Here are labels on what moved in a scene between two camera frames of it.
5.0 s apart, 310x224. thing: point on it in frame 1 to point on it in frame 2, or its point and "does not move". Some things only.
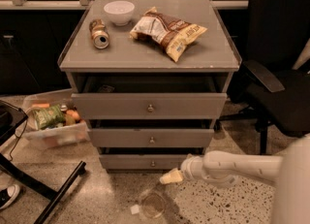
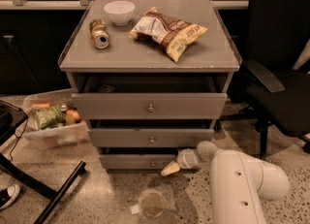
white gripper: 190,167 to 183,159
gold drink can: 100,34 does not move
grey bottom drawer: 140,162 does not move
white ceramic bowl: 119,12 does not move
